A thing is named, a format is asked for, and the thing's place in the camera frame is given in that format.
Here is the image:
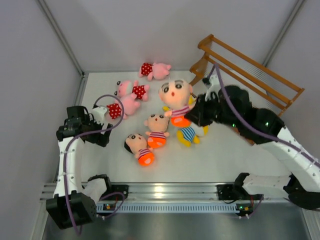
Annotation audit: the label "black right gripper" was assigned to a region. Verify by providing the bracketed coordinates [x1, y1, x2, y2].
[186, 90, 241, 128]

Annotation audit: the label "yellow doll blue striped front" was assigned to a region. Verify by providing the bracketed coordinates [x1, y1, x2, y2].
[176, 123, 209, 147]

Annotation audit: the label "yellow doll blue striped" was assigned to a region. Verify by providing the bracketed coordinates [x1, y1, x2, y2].
[176, 123, 209, 147]
[162, 93, 197, 112]

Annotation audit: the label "large boy doll orange shorts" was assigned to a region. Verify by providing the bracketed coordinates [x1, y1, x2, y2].
[158, 79, 193, 128]

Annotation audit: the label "pink pig doll front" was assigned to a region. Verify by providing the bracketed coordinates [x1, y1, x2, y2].
[106, 93, 141, 120]

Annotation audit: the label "pink pig doll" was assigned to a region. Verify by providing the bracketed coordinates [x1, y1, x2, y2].
[138, 62, 172, 81]
[106, 93, 141, 120]

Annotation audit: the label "boy doll orange shorts front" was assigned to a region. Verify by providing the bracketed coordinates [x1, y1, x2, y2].
[124, 133, 155, 167]

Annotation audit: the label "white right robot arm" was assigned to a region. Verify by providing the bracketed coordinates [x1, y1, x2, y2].
[186, 85, 320, 212]

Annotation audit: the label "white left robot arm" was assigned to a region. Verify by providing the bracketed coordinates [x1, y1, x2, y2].
[46, 105, 113, 230]

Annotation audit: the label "brown wooden toy shelf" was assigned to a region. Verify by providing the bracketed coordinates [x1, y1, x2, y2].
[189, 34, 305, 116]

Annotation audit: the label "pink pig doll facing up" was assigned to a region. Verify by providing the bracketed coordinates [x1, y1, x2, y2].
[114, 80, 150, 102]

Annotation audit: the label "pink pig doll back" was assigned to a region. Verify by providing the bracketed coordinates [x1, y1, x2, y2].
[138, 62, 172, 81]

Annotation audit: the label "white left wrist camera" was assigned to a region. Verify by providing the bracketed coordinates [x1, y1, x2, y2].
[91, 106, 108, 125]

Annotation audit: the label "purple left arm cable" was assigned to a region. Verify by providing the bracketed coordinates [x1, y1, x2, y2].
[63, 94, 125, 236]

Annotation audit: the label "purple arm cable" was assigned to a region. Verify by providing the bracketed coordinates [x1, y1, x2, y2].
[208, 62, 320, 169]
[63, 94, 125, 236]

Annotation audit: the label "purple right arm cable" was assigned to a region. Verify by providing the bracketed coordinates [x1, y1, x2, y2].
[208, 62, 320, 169]

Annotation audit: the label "aluminium mounting rail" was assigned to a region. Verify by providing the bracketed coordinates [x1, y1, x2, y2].
[39, 181, 311, 201]

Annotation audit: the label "grey slotted cable duct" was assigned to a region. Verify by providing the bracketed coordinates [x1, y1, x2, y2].
[96, 202, 240, 214]

